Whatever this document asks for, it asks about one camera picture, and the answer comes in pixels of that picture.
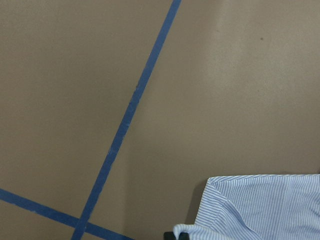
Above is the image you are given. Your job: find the light blue striped shirt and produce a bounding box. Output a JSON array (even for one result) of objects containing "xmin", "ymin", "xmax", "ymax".
[{"xmin": 173, "ymin": 174, "xmax": 320, "ymax": 240}]

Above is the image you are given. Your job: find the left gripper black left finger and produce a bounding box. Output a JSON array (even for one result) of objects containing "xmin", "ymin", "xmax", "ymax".
[{"xmin": 163, "ymin": 231, "xmax": 175, "ymax": 240}]

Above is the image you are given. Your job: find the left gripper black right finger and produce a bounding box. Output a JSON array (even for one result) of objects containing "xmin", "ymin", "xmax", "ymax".
[{"xmin": 178, "ymin": 232, "xmax": 189, "ymax": 240}]

